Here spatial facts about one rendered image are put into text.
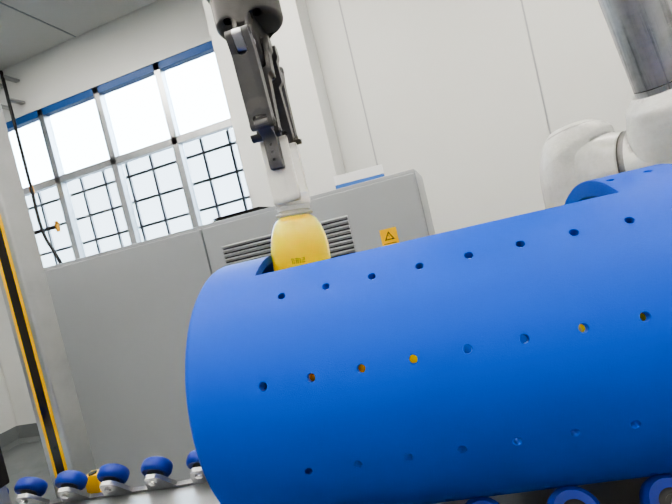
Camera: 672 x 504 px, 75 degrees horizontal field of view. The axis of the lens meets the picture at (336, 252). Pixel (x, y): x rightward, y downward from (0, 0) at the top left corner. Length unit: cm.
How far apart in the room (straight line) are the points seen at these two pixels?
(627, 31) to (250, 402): 82
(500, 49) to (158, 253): 249
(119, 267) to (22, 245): 149
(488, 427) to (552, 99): 304
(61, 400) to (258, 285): 77
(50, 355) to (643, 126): 122
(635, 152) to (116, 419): 264
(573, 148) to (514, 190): 222
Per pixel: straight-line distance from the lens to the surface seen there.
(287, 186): 48
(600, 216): 43
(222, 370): 41
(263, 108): 46
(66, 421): 115
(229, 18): 54
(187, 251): 233
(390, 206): 195
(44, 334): 112
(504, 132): 326
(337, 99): 340
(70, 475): 86
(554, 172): 103
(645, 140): 95
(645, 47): 94
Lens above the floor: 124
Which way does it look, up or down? 2 degrees down
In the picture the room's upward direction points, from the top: 13 degrees counter-clockwise
